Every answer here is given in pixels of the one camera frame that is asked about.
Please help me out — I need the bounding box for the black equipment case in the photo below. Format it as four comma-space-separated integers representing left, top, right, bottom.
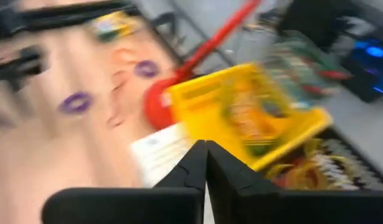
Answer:
277, 0, 362, 52

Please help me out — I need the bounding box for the orange rubber band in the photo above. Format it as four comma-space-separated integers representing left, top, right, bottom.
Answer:
272, 155, 323, 190

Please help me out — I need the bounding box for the purple coil bracelet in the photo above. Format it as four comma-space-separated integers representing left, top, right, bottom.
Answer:
57, 90, 95, 114
133, 59, 161, 79

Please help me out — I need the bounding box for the yellow rubber band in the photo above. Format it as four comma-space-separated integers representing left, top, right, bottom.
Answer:
265, 139, 335, 187

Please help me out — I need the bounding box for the orange silicone band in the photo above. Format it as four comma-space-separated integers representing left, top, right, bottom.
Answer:
111, 46, 139, 65

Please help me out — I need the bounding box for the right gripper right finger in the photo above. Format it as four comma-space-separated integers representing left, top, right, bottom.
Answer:
206, 140, 383, 224

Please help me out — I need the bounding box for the yellow plastic basket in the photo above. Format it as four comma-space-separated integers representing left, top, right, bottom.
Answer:
165, 62, 334, 172

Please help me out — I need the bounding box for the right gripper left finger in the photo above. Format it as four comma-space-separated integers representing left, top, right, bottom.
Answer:
41, 139, 208, 224

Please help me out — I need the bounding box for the white perforated shelf riser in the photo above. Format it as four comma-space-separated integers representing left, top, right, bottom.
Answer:
130, 123, 195, 188

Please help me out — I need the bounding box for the black device with blue lights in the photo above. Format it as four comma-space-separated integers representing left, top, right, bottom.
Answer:
339, 37, 383, 103

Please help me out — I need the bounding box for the black plastic basket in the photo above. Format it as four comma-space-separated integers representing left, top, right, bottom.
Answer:
259, 126, 383, 191

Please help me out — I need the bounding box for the red desk lamp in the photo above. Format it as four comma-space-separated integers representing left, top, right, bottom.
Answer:
142, 0, 263, 131

